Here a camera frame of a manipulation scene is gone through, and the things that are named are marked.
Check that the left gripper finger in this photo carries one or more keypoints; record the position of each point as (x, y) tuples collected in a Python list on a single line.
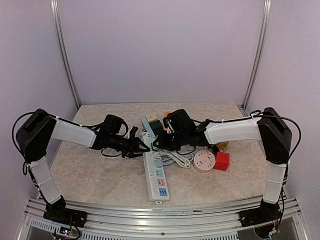
[(132, 153), (139, 145)]

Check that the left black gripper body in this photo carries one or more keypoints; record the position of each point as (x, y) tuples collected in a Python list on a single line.
[(119, 144)]

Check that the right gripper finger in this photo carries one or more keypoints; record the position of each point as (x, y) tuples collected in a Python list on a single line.
[(172, 146), (159, 143)]

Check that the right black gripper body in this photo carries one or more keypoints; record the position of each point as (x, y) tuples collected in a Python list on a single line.
[(179, 138)]

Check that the light green cube socket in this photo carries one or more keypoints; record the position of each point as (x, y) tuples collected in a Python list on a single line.
[(153, 147)]

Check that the white round socket base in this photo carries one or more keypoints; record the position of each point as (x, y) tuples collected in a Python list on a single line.
[(204, 161)]

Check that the yellow cube socket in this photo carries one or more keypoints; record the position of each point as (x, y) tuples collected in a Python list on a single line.
[(222, 146)]

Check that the white power strip blue USB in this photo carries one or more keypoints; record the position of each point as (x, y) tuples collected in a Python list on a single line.
[(156, 181)]

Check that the red cube socket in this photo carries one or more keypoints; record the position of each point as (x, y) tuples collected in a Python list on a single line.
[(222, 161)]

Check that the beige cube socket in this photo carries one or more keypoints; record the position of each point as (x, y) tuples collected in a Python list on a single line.
[(151, 117)]

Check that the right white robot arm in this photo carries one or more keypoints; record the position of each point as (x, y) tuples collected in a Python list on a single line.
[(265, 126)]

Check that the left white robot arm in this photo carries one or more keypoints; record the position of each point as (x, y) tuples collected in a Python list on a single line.
[(33, 137)]

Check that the dark green cube socket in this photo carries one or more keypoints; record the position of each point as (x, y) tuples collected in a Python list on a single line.
[(156, 127)]

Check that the orange power strip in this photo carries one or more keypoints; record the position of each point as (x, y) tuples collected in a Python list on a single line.
[(165, 124)]

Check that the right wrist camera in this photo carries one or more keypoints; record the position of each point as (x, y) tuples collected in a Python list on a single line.
[(170, 129)]

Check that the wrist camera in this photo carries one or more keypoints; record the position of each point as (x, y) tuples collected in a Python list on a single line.
[(131, 134), (170, 129)]

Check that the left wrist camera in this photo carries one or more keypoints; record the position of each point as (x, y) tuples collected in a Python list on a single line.
[(131, 134)]

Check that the front aluminium rail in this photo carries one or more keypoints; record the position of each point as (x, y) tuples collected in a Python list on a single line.
[(209, 221)]

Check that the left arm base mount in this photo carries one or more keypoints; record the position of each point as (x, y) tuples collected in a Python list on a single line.
[(71, 217)]

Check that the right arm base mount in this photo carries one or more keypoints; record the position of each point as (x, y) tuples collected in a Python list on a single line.
[(256, 216)]

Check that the right aluminium frame post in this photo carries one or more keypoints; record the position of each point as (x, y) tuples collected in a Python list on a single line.
[(258, 53)]

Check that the aluminium frame post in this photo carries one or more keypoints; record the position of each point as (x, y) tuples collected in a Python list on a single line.
[(55, 12), (258, 53)]

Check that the left aluminium frame post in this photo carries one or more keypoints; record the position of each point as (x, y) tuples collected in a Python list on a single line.
[(55, 12)]

